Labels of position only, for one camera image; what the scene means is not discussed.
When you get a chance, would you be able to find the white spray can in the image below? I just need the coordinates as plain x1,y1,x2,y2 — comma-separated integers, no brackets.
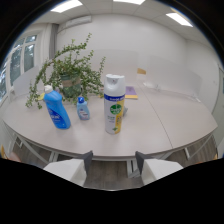
103,73,126,135

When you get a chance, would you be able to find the large blue bottle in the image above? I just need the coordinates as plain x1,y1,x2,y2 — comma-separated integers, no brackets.
43,84,72,130

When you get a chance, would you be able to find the white air conditioner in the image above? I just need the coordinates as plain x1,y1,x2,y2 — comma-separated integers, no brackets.
65,15,93,29

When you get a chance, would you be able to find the ceiling light panel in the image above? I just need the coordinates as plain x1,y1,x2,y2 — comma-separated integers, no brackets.
113,0,146,6
50,0,84,14
165,12,194,28

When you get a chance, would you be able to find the white desk divider panel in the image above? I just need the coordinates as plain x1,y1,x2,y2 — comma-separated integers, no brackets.
12,64,46,98
145,54,203,98

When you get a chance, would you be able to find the window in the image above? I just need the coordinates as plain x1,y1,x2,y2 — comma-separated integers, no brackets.
0,34,38,101

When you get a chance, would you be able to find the green potted plant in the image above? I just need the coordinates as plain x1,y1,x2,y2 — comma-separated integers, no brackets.
25,32,107,110

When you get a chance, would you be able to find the purple book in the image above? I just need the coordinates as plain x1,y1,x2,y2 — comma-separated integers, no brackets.
125,85,138,97

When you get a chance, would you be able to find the small blue bottle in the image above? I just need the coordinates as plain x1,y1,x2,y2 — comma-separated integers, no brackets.
76,96,91,121

